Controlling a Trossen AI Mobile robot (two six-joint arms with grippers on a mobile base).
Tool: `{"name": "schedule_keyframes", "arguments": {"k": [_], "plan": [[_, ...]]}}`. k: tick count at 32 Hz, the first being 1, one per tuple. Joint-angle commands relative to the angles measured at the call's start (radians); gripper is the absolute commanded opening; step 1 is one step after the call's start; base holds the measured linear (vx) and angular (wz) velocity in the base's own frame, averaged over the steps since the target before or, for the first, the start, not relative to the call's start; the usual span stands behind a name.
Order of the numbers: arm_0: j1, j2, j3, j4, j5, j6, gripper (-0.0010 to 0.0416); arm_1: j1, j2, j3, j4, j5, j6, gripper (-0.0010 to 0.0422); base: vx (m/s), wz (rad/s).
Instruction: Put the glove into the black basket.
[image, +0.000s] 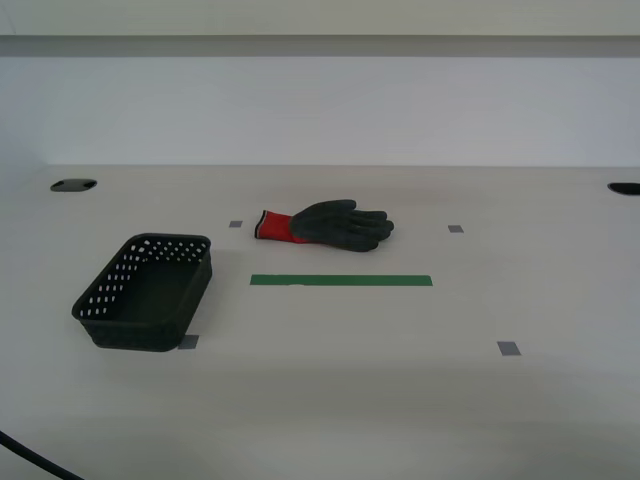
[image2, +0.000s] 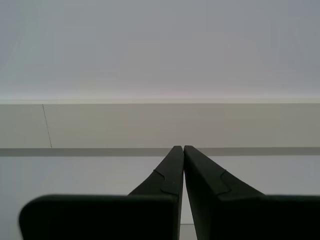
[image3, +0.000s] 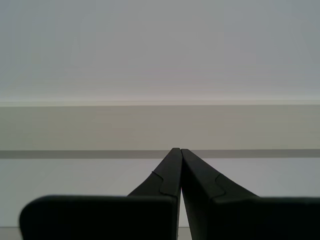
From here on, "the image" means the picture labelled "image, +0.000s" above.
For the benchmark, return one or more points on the small grey tape marker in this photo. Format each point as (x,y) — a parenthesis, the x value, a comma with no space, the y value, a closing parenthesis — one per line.
(235,224)
(509,348)
(456,229)
(190,342)

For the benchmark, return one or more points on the black perforated plastic basket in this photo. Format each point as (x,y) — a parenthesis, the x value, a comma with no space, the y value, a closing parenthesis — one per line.
(145,310)

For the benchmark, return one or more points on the green tape strip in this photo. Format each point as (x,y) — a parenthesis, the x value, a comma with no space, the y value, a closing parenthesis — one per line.
(340,280)

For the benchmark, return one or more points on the red and grey work glove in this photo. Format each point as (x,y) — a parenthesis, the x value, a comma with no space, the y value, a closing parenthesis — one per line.
(335,227)

